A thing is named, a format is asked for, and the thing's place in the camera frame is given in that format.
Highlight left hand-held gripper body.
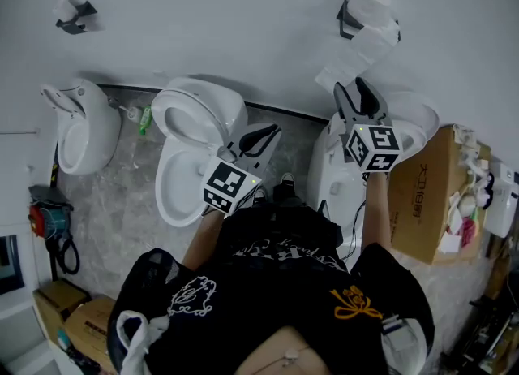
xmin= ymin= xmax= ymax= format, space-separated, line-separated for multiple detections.
xmin=203 ymin=145 xmax=265 ymax=218

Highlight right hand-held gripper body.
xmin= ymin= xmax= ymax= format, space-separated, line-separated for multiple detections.
xmin=343 ymin=119 xmax=404 ymax=173

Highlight person's right forearm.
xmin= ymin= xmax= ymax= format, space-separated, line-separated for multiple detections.
xmin=360 ymin=170 xmax=393 ymax=261

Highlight person's left forearm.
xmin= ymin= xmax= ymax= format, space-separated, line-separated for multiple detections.
xmin=180 ymin=209 xmax=226 ymax=269

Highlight white toilet with round lid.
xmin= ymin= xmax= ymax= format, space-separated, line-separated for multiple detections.
xmin=150 ymin=76 xmax=250 ymax=229

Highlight large white toilet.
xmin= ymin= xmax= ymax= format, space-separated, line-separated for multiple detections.
xmin=306 ymin=90 xmax=441 ymax=261

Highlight small egg-shaped white toilet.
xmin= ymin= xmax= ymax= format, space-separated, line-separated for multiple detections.
xmin=40 ymin=78 xmax=123 ymax=176

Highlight person's dark trousers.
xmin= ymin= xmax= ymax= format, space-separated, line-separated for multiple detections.
xmin=272 ymin=183 xmax=306 ymax=209

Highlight large cardboard box with rags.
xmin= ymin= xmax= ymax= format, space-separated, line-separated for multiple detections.
xmin=386 ymin=124 xmax=492 ymax=265

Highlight green bottle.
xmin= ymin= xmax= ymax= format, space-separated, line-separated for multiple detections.
xmin=138 ymin=105 xmax=152 ymax=136

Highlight person's black shirt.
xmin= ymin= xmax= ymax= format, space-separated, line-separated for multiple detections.
xmin=106 ymin=204 xmax=436 ymax=375

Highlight white appliance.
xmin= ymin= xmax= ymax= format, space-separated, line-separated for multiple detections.
xmin=483 ymin=162 xmax=519 ymax=239

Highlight red and teal vacuum cleaner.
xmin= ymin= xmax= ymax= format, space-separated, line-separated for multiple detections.
xmin=28 ymin=183 xmax=75 ymax=241

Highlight dark cluttered rack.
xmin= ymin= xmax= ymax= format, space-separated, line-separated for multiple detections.
xmin=439 ymin=282 xmax=519 ymax=375

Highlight dark framed window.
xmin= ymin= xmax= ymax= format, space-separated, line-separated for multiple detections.
xmin=0 ymin=235 xmax=26 ymax=296

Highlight black cable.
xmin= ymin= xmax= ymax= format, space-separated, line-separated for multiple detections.
xmin=337 ymin=197 xmax=368 ymax=261

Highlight black wall paper holder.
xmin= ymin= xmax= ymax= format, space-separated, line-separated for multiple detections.
xmin=336 ymin=0 xmax=402 ymax=42
xmin=54 ymin=0 xmax=99 ymax=36

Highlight black vacuum hose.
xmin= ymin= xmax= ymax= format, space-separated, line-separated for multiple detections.
xmin=45 ymin=234 xmax=81 ymax=276

